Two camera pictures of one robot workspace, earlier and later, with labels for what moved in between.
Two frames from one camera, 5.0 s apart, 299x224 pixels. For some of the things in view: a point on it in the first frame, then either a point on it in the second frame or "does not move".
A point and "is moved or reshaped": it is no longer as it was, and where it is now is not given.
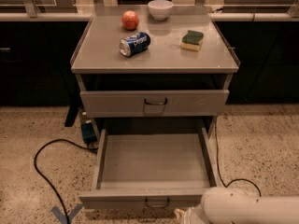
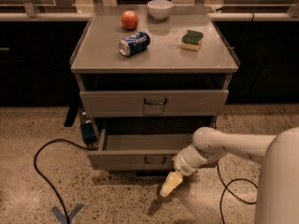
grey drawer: (151, 168) is moved or reshaped
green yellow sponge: (192, 41) does not move
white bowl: (160, 9) does not move
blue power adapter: (88, 133) does not move
